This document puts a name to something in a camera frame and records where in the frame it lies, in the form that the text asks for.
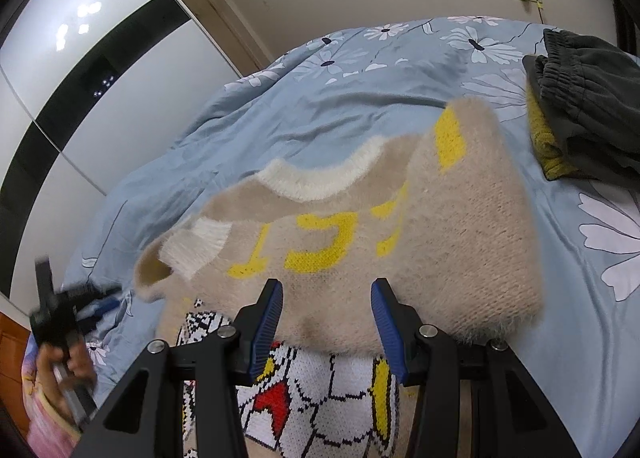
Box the beige wooden door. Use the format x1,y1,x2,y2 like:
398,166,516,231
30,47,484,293
169,0,282,76

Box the dark grey pants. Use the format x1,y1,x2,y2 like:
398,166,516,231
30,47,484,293
521,28,640,185

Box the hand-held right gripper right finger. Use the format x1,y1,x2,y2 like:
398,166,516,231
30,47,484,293
370,277,571,458

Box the glossy white black wardrobe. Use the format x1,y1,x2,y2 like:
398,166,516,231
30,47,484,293
0,0,247,300

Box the beige fluffy knit sweater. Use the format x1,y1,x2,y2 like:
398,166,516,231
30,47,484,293
134,97,546,356

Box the yellow knit garment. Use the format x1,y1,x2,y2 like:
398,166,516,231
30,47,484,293
525,87,597,182

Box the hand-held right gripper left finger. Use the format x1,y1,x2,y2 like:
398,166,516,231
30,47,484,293
70,278,285,458

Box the person's left hand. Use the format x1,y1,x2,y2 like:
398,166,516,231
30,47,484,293
36,335,99,401

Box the light blue floral quilt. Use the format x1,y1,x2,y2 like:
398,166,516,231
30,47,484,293
60,16,640,458

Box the person's left forearm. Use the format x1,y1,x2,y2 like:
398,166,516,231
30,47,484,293
21,338,87,456

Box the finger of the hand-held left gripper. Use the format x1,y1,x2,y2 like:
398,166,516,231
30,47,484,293
75,287,123,329

